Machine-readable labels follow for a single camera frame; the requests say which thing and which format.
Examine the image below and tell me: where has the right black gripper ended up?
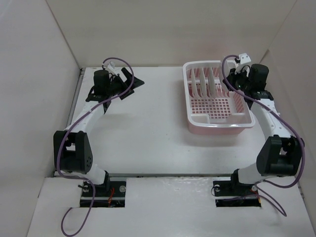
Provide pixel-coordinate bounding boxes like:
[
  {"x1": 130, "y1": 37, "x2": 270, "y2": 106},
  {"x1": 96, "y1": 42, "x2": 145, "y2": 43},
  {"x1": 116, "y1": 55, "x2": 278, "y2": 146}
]
[{"x1": 222, "y1": 66, "x2": 251, "y2": 93}]

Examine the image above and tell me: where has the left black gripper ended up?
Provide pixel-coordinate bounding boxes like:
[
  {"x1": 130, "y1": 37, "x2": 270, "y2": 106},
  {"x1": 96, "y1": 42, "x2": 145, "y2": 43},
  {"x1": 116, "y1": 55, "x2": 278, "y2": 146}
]
[{"x1": 106, "y1": 68, "x2": 144, "y2": 100}]

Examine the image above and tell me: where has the orange sunburst plate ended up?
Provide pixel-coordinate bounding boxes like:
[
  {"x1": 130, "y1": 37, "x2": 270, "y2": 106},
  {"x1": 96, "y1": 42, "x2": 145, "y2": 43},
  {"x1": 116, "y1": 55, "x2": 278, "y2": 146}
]
[
  {"x1": 208, "y1": 68, "x2": 216, "y2": 98},
  {"x1": 219, "y1": 69, "x2": 230, "y2": 97}
]

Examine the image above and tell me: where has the pink white dish rack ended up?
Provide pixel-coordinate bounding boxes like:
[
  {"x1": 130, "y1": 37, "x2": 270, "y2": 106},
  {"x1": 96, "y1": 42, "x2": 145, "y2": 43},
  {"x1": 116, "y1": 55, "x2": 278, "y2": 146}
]
[{"x1": 182, "y1": 60, "x2": 255, "y2": 135}]

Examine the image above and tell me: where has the plate with green red rim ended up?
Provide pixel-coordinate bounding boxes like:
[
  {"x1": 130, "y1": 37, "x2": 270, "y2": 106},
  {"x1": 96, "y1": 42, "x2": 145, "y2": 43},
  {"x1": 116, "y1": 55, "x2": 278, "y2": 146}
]
[{"x1": 199, "y1": 68, "x2": 207, "y2": 97}]

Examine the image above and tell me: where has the plate with cloud outline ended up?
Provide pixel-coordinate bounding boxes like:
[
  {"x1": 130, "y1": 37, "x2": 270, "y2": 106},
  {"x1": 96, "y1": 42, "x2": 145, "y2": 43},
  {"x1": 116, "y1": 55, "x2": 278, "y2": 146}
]
[{"x1": 191, "y1": 71, "x2": 198, "y2": 98}]

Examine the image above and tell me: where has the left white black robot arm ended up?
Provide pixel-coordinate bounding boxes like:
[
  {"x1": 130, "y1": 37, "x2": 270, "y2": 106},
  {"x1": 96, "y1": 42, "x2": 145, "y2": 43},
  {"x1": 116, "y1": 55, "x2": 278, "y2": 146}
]
[{"x1": 53, "y1": 67, "x2": 144, "y2": 196}]

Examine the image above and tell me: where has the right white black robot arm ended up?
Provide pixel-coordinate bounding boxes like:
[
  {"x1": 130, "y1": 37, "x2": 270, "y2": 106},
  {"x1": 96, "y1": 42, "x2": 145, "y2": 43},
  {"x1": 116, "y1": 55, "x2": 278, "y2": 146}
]
[{"x1": 223, "y1": 64, "x2": 306, "y2": 195}]

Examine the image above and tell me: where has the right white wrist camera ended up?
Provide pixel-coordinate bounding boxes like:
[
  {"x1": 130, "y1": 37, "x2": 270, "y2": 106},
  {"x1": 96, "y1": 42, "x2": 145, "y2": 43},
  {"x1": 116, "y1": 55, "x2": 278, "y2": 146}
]
[{"x1": 235, "y1": 53, "x2": 251, "y2": 73}]

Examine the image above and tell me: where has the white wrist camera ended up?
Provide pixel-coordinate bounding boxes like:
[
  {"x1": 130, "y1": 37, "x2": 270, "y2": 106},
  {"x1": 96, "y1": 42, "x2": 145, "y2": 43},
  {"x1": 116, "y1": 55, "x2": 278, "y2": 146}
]
[
  {"x1": 106, "y1": 61, "x2": 115, "y2": 74},
  {"x1": 235, "y1": 53, "x2": 251, "y2": 73}
]

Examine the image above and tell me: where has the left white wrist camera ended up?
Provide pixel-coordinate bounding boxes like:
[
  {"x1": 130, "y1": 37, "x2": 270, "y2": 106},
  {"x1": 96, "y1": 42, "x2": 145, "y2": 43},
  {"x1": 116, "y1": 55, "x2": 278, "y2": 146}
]
[{"x1": 106, "y1": 61, "x2": 115, "y2": 74}]

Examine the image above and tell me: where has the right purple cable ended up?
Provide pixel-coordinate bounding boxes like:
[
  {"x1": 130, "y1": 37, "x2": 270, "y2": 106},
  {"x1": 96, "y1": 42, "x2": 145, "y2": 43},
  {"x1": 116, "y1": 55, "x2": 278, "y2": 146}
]
[{"x1": 221, "y1": 54, "x2": 306, "y2": 217}]

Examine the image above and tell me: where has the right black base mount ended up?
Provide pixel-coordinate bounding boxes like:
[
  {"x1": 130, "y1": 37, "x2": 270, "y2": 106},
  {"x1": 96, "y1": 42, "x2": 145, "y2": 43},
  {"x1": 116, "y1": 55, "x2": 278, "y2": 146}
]
[{"x1": 212, "y1": 177, "x2": 261, "y2": 207}]

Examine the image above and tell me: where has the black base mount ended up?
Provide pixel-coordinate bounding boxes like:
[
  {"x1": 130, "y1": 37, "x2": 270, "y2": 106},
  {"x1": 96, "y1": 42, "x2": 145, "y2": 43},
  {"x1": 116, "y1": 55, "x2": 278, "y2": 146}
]
[
  {"x1": 79, "y1": 181, "x2": 126, "y2": 208},
  {"x1": 212, "y1": 177, "x2": 261, "y2": 207}
]

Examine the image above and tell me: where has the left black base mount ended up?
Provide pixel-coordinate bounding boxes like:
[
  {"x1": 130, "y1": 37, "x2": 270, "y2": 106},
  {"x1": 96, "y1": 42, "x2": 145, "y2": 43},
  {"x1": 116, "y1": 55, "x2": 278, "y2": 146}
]
[{"x1": 79, "y1": 181, "x2": 126, "y2": 208}]

